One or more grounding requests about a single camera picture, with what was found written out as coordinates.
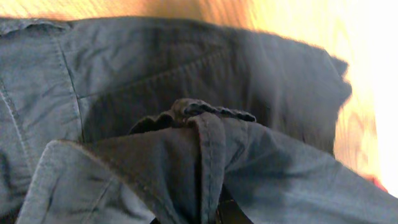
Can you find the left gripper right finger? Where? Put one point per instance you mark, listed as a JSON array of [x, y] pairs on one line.
[[228, 211]]

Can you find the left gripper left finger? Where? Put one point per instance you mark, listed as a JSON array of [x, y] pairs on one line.
[[154, 221]]

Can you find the navy blue shorts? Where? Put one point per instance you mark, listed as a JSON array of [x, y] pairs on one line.
[[124, 120]]

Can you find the coral orange garment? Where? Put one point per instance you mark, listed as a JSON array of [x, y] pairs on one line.
[[376, 182]]

